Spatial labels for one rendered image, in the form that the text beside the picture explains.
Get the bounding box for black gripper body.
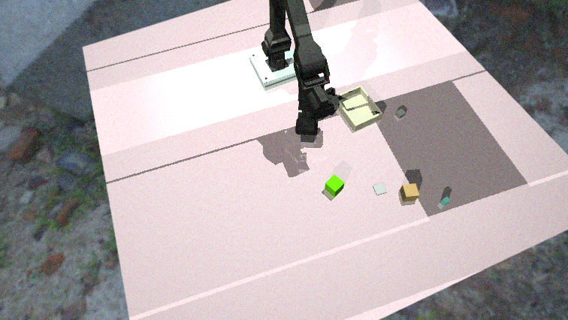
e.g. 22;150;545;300
295;92;318;136

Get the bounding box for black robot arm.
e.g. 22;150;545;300
261;0;339;119

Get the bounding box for small turquoise block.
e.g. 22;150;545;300
440;196;450;206

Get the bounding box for yellow cube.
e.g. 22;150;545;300
400;183;419;202

